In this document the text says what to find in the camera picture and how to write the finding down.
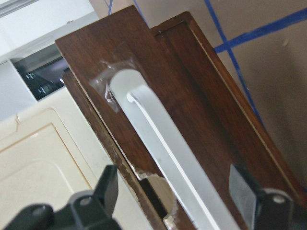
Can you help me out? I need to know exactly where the cream plastic storage box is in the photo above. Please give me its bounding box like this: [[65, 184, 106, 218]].
[[0, 88, 149, 230]]

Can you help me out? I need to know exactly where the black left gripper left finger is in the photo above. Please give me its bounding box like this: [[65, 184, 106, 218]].
[[93, 165, 118, 217]]

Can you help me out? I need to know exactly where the dark wooden drawer cabinet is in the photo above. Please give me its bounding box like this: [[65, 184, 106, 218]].
[[56, 6, 307, 230]]

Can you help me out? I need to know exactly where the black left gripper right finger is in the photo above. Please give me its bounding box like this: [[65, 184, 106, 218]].
[[229, 164, 264, 227]]

